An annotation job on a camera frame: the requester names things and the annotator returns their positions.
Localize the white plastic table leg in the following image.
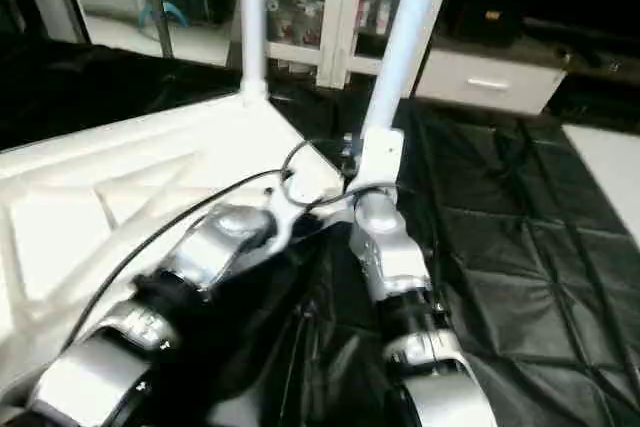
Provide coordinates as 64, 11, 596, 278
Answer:
238, 0, 271, 106
355, 0, 451, 148

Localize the light blue stand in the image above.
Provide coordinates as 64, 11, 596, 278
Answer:
138, 2, 191, 30

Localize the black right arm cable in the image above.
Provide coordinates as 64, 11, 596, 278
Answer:
280, 137, 401, 210

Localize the white flat board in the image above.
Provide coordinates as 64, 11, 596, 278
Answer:
562, 122, 640, 248

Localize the white glass door cabinet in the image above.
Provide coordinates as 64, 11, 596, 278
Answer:
235, 0, 458, 90

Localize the white drawer unit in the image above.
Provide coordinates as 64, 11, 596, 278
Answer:
415, 47, 569, 116

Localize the black mat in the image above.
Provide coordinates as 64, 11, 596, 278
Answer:
0, 42, 640, 427

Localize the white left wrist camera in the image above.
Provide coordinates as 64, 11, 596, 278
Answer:
262, 172, 331, 248

